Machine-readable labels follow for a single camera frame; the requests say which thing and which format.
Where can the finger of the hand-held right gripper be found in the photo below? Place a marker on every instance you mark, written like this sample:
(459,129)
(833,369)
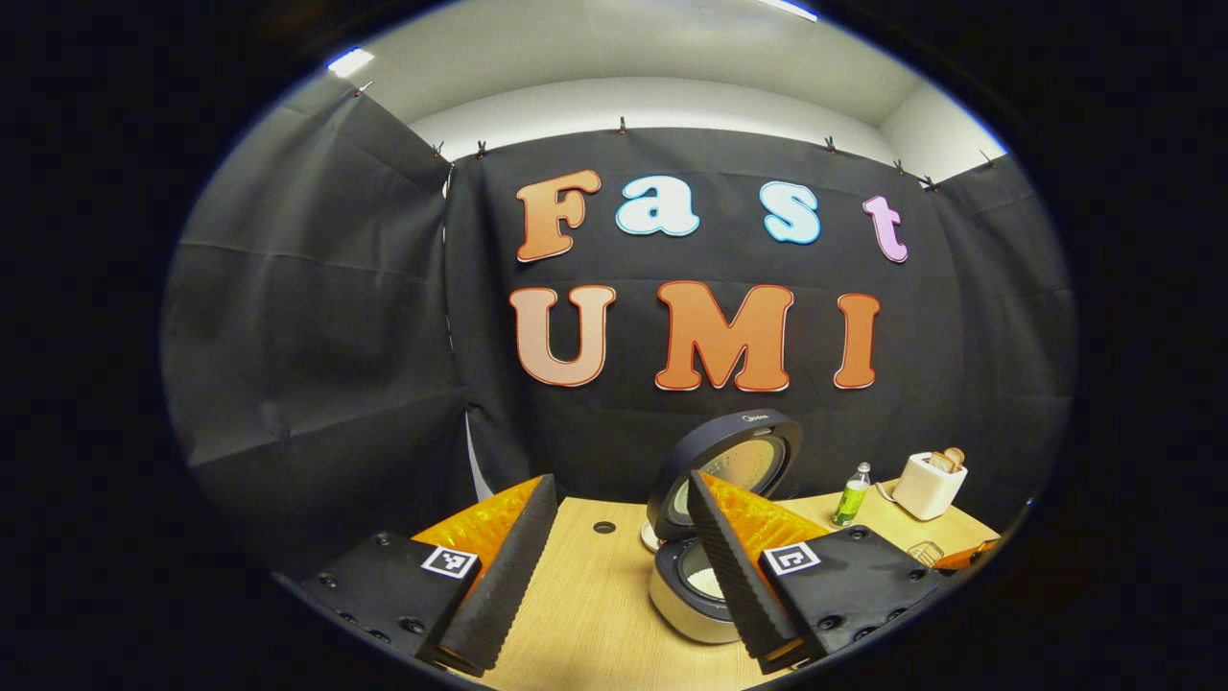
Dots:
(964,557)

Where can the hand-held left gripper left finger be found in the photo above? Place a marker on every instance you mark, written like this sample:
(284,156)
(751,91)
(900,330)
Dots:
(513,576)

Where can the white toaster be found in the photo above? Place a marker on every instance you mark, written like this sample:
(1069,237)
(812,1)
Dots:
(926,494)

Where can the small green drink bottle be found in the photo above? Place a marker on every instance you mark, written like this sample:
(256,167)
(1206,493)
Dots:
(850,501)

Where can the round dish of red beans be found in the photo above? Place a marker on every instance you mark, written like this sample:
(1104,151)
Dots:
(649,537)

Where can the black rice cooker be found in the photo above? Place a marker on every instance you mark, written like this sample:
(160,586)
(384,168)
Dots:
(705,446)

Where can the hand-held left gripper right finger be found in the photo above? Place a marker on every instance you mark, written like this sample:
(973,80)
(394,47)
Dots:
(734,576)

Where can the toasted bread slice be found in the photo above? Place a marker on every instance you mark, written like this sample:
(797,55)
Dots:
(956,457)
(940,463)

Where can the ceiling light panel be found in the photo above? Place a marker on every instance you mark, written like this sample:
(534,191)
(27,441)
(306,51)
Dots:
(350,62)

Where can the white rice heap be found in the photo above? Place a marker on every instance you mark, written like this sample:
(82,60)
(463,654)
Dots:
(705,581)

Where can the black backdrop cloth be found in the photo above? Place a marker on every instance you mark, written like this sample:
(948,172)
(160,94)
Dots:
(336,336)

